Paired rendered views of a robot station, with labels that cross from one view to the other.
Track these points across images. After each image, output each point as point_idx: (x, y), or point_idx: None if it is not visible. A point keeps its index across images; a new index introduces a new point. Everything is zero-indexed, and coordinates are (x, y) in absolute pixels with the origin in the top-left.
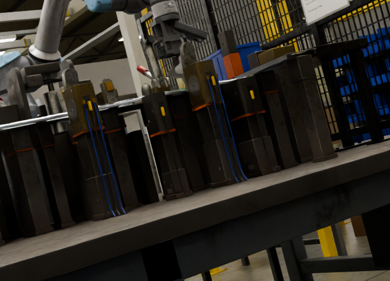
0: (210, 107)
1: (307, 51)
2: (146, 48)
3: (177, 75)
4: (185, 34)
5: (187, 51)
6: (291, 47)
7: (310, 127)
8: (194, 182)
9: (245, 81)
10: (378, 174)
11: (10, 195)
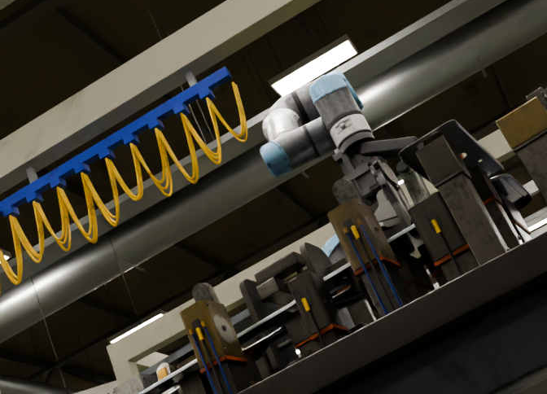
0: (365, 274)
1: (448, 129)
2: (404, 181)
3: (397, 219)
4: (387, 155)
5: (341, 195)
6: (534, 102)
7: (479, 264)
8: None
9: (421, 208)
10: (391, 371)
11: None
